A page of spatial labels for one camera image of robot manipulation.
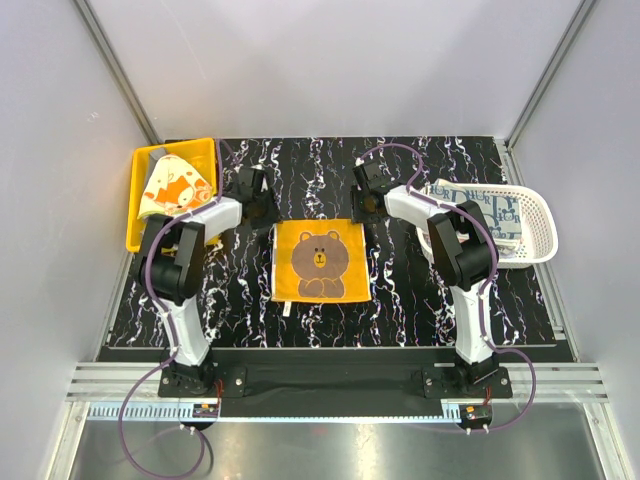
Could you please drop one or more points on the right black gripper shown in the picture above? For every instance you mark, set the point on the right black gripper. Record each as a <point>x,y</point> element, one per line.
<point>358,216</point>

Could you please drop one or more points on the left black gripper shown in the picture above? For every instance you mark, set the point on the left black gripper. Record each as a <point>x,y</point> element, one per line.
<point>268,195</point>

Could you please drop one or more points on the yellow brown bear towel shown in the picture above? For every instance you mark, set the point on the yellow brown bear towel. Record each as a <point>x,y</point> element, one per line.
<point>320,261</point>

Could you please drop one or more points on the cream orange fox towel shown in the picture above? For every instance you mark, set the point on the cream orange fox towel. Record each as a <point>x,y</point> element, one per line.
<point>174,187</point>

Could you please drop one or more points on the blue white patterned towel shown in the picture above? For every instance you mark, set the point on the blue white patterned towel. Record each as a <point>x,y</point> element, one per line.
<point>501,212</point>

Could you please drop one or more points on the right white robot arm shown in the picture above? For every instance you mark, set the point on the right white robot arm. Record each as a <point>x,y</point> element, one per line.
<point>463,254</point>

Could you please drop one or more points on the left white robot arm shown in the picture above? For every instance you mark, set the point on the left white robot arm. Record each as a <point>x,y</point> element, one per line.
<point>170,266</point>

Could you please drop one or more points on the yellow plastic bin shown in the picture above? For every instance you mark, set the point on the yellow plastic bin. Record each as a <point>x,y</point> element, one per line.
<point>200,153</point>

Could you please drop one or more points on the black marble pattern mat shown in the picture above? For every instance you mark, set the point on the black marble pattern mat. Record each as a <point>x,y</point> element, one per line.
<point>312,177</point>

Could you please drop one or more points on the grey cloth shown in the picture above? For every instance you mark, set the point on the grey cloth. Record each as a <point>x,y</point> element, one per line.
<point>157,153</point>

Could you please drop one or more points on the white plastic basket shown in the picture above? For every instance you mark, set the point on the white plastic basket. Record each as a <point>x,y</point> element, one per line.
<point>539,234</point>

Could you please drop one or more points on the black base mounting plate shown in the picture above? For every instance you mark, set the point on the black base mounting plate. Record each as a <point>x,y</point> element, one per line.
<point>323,404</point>

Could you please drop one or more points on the aluminium frame rail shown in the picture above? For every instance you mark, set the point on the aluminium frame rail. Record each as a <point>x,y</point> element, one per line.
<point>546,382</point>

